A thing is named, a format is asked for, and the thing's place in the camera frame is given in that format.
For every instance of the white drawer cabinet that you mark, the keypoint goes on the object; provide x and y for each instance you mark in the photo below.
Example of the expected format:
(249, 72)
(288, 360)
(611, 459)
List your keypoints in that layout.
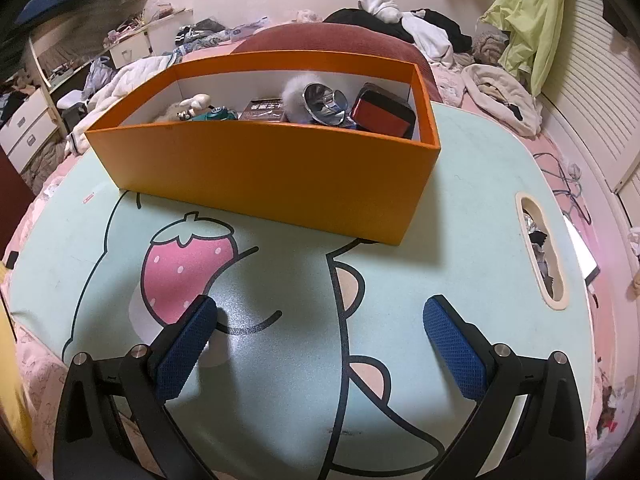
(25, 120)

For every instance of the grey fuzzy cloth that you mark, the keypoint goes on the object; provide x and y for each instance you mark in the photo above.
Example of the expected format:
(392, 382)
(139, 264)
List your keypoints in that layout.
(487, 47)

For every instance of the white quilt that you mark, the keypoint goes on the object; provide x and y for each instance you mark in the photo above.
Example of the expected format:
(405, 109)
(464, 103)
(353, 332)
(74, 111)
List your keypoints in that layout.
(130, 75)

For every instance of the smartphone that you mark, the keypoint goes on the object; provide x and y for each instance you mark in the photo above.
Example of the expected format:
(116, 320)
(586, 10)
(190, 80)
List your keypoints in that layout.
(582, 255)

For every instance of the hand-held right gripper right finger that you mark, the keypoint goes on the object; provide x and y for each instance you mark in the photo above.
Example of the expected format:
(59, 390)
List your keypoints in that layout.
(455, 350)

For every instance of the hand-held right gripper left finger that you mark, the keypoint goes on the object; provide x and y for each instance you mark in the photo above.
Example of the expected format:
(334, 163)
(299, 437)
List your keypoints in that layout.
(185, 350)

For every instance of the white shirt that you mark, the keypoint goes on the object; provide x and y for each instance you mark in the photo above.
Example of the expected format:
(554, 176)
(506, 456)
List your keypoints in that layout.
(425, 37)

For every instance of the striped grey garment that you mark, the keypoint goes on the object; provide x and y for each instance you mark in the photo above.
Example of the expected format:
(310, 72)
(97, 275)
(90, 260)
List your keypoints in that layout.
(200, 35)

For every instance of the light green cartoon desktop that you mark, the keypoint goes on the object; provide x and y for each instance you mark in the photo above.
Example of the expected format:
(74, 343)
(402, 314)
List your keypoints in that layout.
(475, 185)

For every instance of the grey white fur pom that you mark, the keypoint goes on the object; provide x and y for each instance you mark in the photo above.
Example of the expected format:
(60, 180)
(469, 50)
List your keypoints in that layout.
(295, 92)

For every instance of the yellow cloth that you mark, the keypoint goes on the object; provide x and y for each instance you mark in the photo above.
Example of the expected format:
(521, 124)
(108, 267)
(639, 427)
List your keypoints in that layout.
(12, 385)

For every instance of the teal toy car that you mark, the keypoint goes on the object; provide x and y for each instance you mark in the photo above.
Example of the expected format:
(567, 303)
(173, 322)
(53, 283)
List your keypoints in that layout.
(215, 114)

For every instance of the red black zip case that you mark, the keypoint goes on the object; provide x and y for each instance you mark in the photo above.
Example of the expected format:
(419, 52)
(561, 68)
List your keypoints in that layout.
(382, 110)

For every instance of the white stool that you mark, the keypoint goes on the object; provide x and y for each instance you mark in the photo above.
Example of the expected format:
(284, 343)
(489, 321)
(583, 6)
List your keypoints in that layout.
(72, 100)

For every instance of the brown card box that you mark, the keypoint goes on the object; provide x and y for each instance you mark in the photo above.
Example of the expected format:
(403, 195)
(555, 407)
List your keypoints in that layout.
(262, 109)

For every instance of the light green hanging cloth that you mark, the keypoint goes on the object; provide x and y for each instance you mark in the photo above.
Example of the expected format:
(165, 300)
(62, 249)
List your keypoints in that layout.
(540, 20)

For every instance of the cream plush figure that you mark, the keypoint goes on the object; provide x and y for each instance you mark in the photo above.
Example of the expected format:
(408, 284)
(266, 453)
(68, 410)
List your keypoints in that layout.
(195, 104)

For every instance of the white sock bundle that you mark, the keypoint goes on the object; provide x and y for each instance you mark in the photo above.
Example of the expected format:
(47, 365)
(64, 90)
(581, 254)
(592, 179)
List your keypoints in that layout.
(380, 5)

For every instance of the cream garment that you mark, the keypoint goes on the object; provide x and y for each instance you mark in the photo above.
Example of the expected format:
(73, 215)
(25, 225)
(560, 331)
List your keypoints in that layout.
(492, 80)

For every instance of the orange cardboard box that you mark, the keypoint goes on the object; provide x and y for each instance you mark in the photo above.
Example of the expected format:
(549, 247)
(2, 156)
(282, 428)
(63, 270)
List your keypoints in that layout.
(250, 175)

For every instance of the dark red cushion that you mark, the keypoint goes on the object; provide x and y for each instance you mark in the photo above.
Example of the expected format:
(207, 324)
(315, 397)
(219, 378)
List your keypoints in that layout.
(340, 40)

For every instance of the white desk with drawer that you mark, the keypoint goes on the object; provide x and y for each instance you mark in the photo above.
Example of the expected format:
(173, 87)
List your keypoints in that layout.
(130, 50)

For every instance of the white louvered door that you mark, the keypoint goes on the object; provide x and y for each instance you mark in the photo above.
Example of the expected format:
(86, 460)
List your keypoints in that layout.
(590, 85)

